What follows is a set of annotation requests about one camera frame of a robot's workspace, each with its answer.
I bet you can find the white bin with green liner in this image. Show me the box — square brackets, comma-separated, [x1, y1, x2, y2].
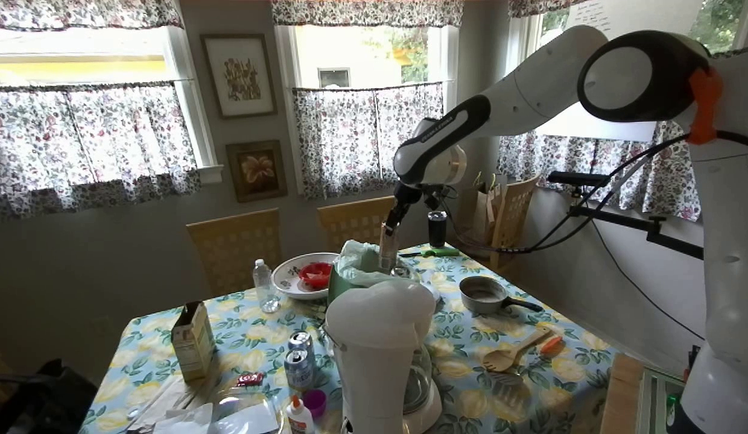
[329, 238, 411, 303]

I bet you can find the metal saucepan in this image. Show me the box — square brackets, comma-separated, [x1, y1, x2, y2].
[458, 274, 538, 314]

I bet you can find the green carton box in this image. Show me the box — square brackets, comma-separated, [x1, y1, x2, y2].
[171, 301, 218, 383]

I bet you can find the wooden spoon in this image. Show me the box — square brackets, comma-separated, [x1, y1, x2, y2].
[482, 331, 551, 373]

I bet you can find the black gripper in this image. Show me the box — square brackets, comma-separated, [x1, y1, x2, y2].
[386, 183, 448, 227]

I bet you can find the framed floral picture upper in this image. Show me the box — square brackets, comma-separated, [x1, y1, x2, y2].
[202, 33, 276, 117]

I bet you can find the wooden chair left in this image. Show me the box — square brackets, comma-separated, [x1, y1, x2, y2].
[187, 210, 283, 295]

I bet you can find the clear plastic bottle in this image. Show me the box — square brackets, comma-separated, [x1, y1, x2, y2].
[253, 257, 281, 314]

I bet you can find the framed floral picture lower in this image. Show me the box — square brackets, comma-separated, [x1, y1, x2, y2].
[226, 140, 288, 203]

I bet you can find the white glue bottle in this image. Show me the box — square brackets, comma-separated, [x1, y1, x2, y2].
[288, 396, 317, 434]

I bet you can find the lemon print tablecloth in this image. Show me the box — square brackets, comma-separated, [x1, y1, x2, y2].
[80, 254, 615, 434]

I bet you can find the framed floral picture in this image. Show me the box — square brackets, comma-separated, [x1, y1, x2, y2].
[202, 33, 276, 117]
[226, 140, 288, 203]

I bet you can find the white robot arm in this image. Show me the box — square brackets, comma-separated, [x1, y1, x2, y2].
[383, 23, 748, 434]

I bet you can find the green marker pen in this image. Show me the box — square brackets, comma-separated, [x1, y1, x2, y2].
[399, 248, 460, 257]

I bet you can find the white coffee maker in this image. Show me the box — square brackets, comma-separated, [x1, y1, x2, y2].
[327, 280, 441, 434]

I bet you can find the small decorated can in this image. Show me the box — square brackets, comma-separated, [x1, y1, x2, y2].
[285, 331, 317, 390]

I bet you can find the white plate with red food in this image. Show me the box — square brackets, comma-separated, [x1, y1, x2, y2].
[272, 250, 336, 301]

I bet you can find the wooden chair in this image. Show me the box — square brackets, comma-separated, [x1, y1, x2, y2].
[317, 196, 394, 250]
[187, 210, 283, 295]

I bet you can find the wooden chair right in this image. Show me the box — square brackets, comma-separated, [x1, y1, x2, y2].
[317, 196, 394, 250]

